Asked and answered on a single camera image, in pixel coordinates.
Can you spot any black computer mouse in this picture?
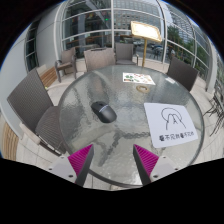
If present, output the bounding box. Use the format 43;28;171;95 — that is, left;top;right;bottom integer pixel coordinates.
90;100;118;124

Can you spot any colourful printed sheet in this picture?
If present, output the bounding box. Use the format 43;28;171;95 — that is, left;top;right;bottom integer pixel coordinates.
122;72;156;86

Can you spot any wooden slat bench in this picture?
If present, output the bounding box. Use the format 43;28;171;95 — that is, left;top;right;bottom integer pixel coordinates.
0;121;20;162
37;64;59;88

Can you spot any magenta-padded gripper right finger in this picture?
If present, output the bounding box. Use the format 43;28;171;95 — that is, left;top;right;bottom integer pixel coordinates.
132;143;181;187

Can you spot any green metal bistro table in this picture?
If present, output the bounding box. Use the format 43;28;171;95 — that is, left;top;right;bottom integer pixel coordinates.
203;99;224;138

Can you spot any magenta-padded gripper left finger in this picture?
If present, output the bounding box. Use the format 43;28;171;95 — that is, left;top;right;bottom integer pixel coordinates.
47;143;95;187

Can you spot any brown flat ring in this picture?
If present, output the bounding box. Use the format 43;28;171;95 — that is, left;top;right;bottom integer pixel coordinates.
135;84;150;94

